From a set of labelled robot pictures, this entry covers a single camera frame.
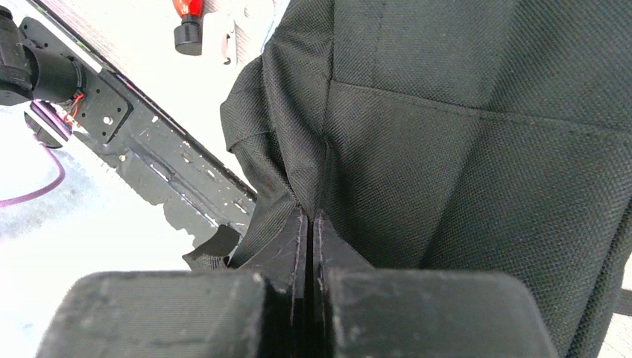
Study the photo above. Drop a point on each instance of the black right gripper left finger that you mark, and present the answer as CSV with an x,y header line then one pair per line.
x,y
247,312

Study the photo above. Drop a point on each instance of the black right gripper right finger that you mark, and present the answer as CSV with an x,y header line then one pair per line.
x,y
371,312

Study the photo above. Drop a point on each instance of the black student backpack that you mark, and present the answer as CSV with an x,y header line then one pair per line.
x,y
485,136

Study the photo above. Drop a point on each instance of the pink white eraser piece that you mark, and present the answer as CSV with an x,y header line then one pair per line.
x,y
219,39

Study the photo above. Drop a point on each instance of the red black stamp toy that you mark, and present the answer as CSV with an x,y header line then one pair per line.
x,y
188,35

